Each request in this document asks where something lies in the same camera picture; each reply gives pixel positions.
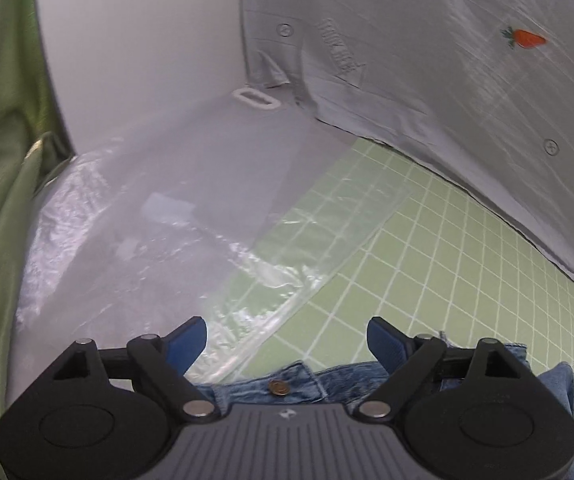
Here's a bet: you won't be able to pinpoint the white plastic loop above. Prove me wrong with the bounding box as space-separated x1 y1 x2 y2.
232 87 281 111

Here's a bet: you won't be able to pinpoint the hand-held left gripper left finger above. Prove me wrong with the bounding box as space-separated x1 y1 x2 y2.
54 316 218 420

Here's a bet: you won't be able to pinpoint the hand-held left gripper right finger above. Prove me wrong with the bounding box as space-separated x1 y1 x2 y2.
357 316 535 420

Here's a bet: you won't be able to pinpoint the blue denim jeans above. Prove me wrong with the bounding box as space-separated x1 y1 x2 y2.
189 332 574 480

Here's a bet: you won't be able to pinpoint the grey printed quilt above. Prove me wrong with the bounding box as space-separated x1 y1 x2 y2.
239 0 574 311

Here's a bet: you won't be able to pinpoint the clear plastic sheet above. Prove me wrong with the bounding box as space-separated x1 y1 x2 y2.
14 120 413 381

